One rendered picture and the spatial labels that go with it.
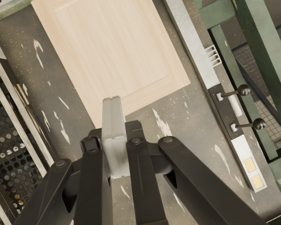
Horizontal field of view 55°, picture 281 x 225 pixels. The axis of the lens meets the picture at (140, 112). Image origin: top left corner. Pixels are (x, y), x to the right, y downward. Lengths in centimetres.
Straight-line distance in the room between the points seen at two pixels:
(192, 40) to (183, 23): 6
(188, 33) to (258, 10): 25
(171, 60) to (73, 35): 35
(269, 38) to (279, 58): 8
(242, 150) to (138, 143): 90
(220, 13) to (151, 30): 27
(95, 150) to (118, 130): 2
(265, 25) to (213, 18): 18
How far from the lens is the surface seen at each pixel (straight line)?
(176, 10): 99
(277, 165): 121
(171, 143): 15
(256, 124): 92
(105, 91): 96
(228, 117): 100
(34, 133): 97
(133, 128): 19
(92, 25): 99
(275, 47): 107
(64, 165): 16
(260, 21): 106
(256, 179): 110
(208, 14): 109
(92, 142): 16
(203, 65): 97
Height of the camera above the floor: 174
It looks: 26 degrees down
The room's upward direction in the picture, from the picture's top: 153 degrees clockwise
